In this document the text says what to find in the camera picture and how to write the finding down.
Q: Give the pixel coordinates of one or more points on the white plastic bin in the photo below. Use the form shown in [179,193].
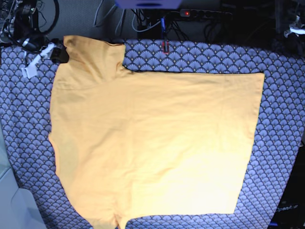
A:
[18,209]

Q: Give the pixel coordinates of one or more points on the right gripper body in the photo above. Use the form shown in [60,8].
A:
[36,46]

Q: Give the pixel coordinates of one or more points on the yellow T-shirt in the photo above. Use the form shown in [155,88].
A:
[130,145]

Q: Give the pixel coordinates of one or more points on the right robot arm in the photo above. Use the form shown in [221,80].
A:
[19,26]

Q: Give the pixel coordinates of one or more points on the black OpenArm box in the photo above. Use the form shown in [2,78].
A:
[290,213]

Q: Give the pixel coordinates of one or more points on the black power strip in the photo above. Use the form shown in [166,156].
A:
[204,14]

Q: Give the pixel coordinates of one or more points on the red black clamp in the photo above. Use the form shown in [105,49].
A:
[165,47]

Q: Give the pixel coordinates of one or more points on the blue fan-pattern table cloth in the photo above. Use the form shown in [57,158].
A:
[25,121]

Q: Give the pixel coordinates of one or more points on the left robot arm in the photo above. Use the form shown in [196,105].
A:
[297,28]

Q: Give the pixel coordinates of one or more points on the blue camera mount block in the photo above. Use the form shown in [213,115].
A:
[148,4]

